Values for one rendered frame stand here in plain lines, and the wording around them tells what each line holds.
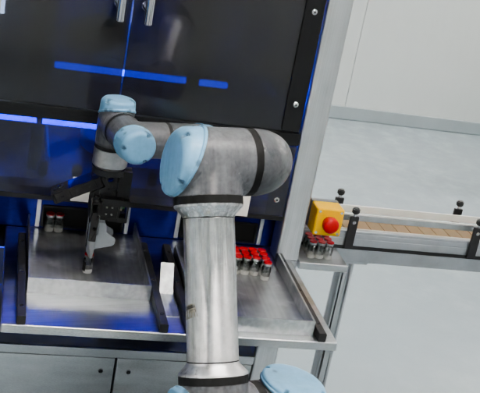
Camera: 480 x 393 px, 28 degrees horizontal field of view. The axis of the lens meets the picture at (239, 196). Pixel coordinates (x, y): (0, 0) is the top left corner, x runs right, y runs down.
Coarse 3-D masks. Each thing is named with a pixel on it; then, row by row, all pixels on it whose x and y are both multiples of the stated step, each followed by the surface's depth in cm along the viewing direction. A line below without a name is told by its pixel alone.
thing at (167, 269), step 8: (168, 264) 216; (160, 272) 216; (168, 272) 216; (160, 280) 215; (168, 280) 216; (160, 288) 215; (168, 288) 215; (168, 296) 214; (168, 304) 210; (168, 312) 207; (176, 312) 208
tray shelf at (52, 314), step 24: (144, 240) 240; (168, 240) 243; (288, 264) 242; (48, 312) 198; (72, 312) 200; (96, 312) 202; (120, 312) 204; (144, 312) 206; (96, 336) 196; (120, 336) 197; (144, 336) 198; (168, 336) 199; (240, 336) 203; (264, 336) 205; (288, 336) 207; (312, 336) 209
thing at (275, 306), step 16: (176, 256) 229; (272, 272) 235; (288, 272) 229; (240, 288) 224; (256, 288) 226; (272, 288) 227; (288, 288) 228; (240, 304) 216; (256, 304) 218; (272, 304) 219; (288, 304) 221; (304, 304) 215; (240, 320) 204; (256, 320) 205; (272, 320) 206; (288, 320) 206; (304, 320) 207
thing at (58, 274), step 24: (48, 240) 230; (72, 240) 232; (120, 240) 237; (48, 264) 218; (72, 264) 220; (96, 264) 222; (120, 264) 224; (144, 264) 219; (48, 288) 205; (72, 288) 206; (96, 288) 207; (120, 288) 208; (144, 288) 210
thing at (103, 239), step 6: (90, 222) 211; (102, 222) 212; (102, 228) 212; (102, 234) 212; (108, 234) 213; (96, 240) 212; (102, 240) 213; (108, 240) 213; (114, 240) 214; (90, 246) 212; (96, 246) 213; (102, 246) 213; (90, 252) 213
